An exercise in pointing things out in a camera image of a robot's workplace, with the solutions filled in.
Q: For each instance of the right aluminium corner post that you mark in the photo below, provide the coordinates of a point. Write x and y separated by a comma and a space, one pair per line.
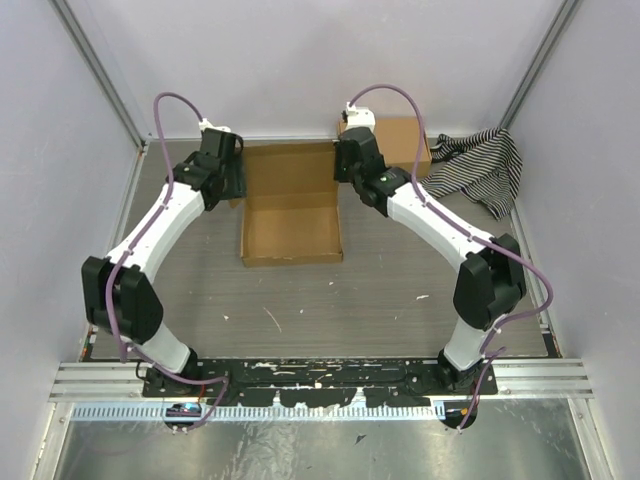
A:
542, 55

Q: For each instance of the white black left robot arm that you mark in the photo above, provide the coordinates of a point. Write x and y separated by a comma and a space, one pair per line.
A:
118, 290

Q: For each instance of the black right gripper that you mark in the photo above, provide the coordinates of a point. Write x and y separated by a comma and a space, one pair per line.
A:
339, 175

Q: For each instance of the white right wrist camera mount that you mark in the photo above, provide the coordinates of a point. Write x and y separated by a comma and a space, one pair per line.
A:
356, 117

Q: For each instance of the slotted grey cable duct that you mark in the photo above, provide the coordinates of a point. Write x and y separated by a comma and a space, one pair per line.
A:
191, 412

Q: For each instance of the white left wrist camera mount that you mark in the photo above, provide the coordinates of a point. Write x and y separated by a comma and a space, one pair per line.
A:
212, 124

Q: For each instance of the aluminium front frame rail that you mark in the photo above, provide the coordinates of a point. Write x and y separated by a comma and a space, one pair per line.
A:
104, 381

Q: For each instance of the folded brown cardboard box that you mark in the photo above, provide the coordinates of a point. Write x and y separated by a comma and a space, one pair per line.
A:
398, 142

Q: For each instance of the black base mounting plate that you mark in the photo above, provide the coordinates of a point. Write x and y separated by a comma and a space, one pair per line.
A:
315, 383

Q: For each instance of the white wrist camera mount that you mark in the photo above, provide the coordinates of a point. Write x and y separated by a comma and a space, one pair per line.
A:
212, 124
356, 117

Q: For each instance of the brown cardboard box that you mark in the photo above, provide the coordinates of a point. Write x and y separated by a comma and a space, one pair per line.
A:
291, 213
398, 142

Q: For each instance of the aluminium corner post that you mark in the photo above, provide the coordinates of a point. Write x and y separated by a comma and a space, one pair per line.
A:
542, 55
90, 56

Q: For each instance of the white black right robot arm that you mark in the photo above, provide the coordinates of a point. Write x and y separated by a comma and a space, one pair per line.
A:
490, 281

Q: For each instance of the striped black white cloth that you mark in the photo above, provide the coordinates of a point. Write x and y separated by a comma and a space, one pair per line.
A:
485, 167

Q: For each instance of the left aluminium corner post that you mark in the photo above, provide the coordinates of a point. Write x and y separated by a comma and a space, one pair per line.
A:
90, 56

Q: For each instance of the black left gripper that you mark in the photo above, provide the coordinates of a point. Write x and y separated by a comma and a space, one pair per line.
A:
237, 189

